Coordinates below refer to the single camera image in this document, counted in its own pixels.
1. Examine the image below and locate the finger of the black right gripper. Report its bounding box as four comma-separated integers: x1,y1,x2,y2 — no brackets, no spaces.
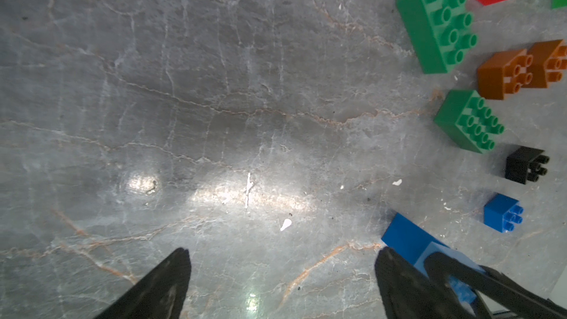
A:
425,254,566,318

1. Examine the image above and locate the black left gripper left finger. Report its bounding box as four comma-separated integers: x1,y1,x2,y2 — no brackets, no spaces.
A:
96,248,191,319

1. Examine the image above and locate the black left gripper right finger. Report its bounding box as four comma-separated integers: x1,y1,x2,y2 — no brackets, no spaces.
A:
374,247,476,318

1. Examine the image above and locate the blue square lego brick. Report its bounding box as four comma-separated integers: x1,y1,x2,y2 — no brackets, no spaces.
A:
484,193,524,233

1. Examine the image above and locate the black square lego brick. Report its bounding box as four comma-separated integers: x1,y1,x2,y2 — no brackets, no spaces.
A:
505,146,550,185

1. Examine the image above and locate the light blue long lego brick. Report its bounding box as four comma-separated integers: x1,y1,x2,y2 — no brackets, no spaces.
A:
413,242,486,304

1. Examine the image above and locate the dark blue lego brick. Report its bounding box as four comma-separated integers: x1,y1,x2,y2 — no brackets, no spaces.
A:
382,213,444,264

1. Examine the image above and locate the orange lego brick left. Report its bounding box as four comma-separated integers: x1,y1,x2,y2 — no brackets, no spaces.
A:
477,49,534,100

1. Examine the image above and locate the orange lego brick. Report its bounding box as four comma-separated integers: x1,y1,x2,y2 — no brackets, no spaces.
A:
477,49,534,100
527,39,566,89

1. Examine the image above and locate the orange lego brick right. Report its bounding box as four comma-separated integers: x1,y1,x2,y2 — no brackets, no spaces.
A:
527,39,566,89

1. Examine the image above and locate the dark green long lego brick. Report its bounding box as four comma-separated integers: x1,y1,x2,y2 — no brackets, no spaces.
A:
397,0,478,74

